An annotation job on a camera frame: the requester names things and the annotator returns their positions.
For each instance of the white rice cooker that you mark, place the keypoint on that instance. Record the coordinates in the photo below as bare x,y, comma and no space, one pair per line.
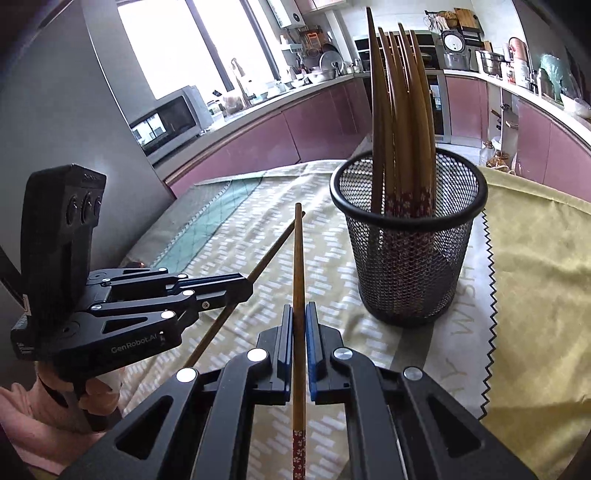
456,54

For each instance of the yellow cloth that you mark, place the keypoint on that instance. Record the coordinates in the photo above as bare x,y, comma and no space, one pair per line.
539,389

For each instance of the bamboo chopstick red end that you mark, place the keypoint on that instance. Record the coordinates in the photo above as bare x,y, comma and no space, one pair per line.
298,377

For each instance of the dark bamboo chopstick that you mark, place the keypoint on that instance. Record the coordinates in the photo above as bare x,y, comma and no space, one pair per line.
250,280

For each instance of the built-in black oven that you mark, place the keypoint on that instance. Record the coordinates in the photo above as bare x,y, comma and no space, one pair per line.
431,48

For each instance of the chopstick in holder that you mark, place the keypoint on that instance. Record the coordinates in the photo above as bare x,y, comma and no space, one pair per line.
382,122
429,115
403,141
394,200
418,128

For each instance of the steel stock pot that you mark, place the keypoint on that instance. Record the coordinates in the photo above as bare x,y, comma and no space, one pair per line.
490,63

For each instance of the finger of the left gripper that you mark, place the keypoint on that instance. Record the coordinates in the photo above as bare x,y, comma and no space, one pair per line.
205,301
208,283

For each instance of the pink kitchen cabinets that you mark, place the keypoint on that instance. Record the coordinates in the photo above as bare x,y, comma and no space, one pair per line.
330,121

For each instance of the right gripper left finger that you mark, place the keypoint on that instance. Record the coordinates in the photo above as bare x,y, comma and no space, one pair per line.
226,400

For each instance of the patterned beige tablecloth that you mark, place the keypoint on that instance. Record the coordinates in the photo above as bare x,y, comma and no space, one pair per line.
456,350

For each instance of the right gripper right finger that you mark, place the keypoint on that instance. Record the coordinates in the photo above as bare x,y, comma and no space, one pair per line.
338,375

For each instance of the silver microwave oven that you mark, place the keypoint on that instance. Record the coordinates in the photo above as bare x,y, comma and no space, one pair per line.
176,118

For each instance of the left hand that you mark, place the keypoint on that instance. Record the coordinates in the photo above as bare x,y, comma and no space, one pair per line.
93,409

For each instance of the black camera box left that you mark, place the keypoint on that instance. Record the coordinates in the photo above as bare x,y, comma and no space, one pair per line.
60,210

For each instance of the black mesh utensil holder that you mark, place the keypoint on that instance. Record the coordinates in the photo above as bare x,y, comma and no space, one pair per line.
408,269

